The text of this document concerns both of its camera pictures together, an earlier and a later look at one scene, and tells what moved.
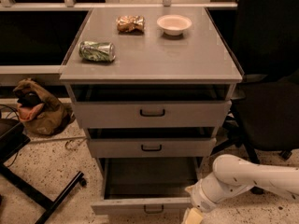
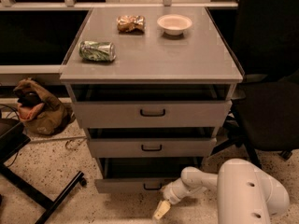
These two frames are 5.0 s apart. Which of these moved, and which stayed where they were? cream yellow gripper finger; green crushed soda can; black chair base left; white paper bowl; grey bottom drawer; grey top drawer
Moved: grey bottom drawer; cream yellow gripper finger
Stayed: white paper bowl; black chair base left; grey top drawer; green crushed soda can
